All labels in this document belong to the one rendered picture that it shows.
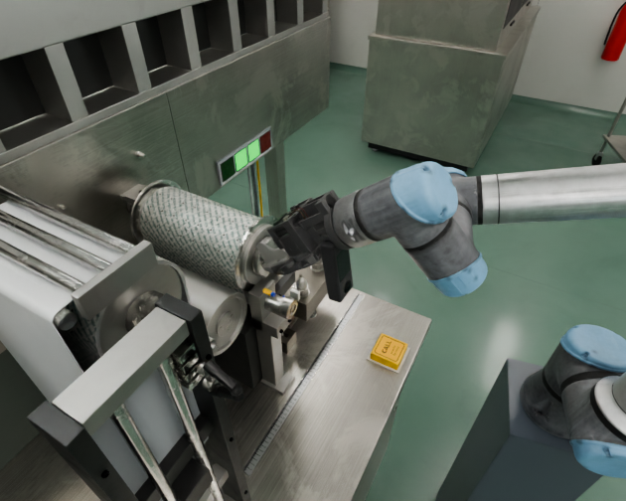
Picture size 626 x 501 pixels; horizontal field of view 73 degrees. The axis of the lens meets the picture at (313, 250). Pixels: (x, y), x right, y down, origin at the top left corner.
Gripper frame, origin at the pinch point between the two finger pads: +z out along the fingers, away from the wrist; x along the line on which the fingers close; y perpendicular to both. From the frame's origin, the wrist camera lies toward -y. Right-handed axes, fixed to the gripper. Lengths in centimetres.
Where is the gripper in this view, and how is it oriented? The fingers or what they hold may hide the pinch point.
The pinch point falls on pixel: (272, 264)
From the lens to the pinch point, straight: 75.5
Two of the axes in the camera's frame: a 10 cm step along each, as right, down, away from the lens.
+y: -5.6, -7.8, -2.7
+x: -4.9, 5.7, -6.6
